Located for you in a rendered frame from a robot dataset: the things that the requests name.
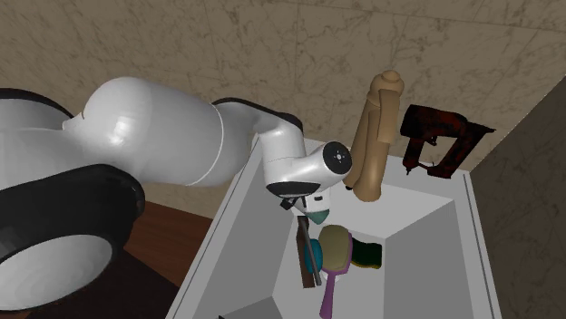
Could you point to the teal cone-shaped cup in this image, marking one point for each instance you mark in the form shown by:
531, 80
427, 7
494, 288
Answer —
320, 216

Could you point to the purple hairbrush with olive bristles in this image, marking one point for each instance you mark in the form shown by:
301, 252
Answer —
334, 245

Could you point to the teal round disc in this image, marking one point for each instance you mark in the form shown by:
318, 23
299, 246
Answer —
309, 258

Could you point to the dark green and yellow sponge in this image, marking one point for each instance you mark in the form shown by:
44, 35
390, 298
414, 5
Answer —
367, 254

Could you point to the white sink basin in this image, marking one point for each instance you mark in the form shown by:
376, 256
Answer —
247, 247

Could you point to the dark brown long tool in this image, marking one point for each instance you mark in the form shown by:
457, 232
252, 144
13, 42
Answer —
305, 265

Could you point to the dark red nail gun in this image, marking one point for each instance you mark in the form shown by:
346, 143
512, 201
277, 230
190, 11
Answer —
460, 132

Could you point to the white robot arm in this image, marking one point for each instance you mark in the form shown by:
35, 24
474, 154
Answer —
146, 132

